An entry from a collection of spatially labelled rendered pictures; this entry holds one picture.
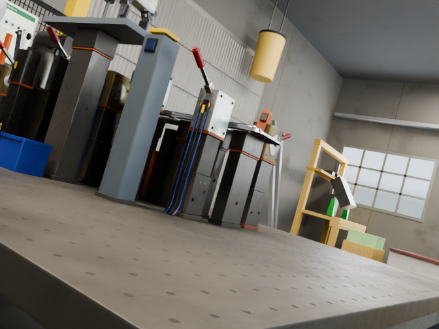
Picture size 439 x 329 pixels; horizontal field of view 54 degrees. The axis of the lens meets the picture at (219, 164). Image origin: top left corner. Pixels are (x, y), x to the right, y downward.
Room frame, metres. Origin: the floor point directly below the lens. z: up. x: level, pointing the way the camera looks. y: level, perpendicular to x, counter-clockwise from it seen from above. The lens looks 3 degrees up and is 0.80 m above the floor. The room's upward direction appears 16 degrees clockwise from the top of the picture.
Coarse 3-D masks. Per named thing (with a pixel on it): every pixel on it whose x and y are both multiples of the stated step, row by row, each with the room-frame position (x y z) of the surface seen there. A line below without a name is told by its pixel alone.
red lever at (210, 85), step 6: (192, 48) 1.10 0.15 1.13; (198, 48) 1.09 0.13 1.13; (198, 54) 1.10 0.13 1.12; (198, 60) 1.11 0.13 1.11; (198, 66) 1.12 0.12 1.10; (204, 72) 1.14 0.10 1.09; (204, 78) 1.16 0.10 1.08; (204, 84) 1.18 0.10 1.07; (210, 84) 1.17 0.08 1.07; (210, 90) 1.18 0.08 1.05
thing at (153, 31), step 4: (152, 28) 1.12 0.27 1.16; (156, 28) 1.11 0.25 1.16; (160, 28) 1.11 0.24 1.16; (152, 32) 1.12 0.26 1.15; (156, 32) 1.11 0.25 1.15; (160, 32) 1.10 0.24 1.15; (164, 32) 1.10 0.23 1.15; (168, 32) 1.10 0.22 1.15; (168, 36) 1.12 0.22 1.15; (172, 36) 1.12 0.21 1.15; (176, 36) 1.13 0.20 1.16; (176, 40) 1.14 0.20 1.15
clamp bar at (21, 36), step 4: (16, 32) 1.77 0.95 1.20; (20, 32) 1.78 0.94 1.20; (24, 32) 1.79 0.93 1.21; (16, 36) 1.80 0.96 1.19; (20, 36) 1.79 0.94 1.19; (24, 36) 1.79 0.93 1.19; (28, 36) 1.82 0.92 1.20; (16, 40) 1.80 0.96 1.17; (20, 40) 1.79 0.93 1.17; (24, 40) 1.80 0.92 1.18; (16, 44) 1.80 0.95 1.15; (20, 44) 1.79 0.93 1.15; (24, 44) 1.80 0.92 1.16; (16, 48) 1.80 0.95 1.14; (20, 48) 1.79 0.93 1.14; (16, 52) 1.80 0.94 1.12
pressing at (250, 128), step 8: (160, 112) 1.42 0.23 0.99; (168, 112) 1.40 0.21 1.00; (176, 112) 1.39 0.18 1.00; (168, 120) 1.62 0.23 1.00; (176, 120) 1.56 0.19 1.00; (232, 128) 1.36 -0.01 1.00; (240, 128) 1.25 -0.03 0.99; (248, 128) 1.24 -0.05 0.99; (256, 128) 1.23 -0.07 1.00; (256, 136) 1.40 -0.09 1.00; (264, 136) 1.36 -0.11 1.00; (272, 144) 1.40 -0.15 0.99; (280, 144) 1.36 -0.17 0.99
